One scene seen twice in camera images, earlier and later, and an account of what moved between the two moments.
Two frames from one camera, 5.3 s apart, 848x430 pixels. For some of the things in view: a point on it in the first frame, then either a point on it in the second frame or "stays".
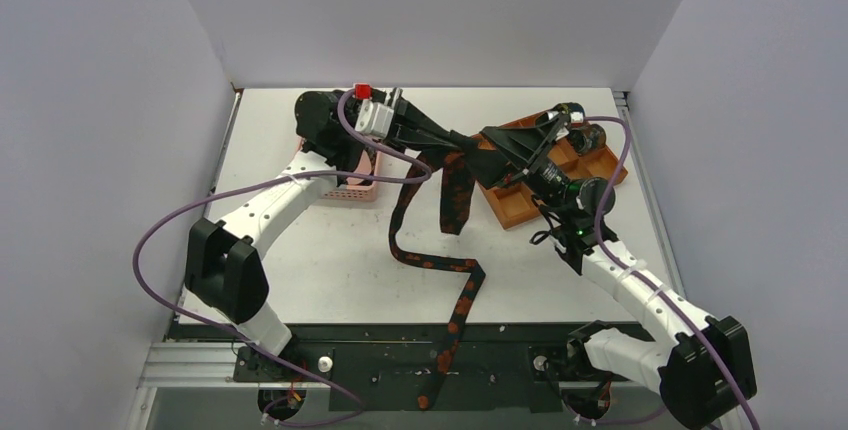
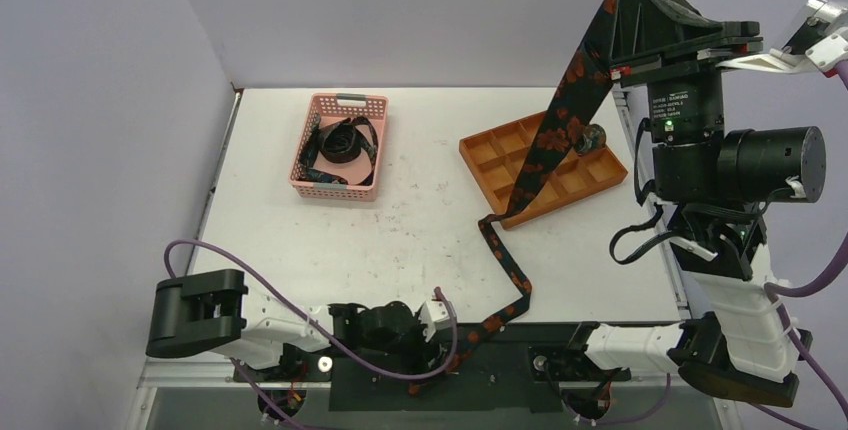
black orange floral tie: x=454 y=172 → x=555 y=145
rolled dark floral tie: x=587 y=139 stays
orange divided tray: x=513 y=203 stays
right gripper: x=539 y=151 → x=684 y=50
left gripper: x=411 y=129 → x=416 y=363
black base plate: x=382 y=367 stays
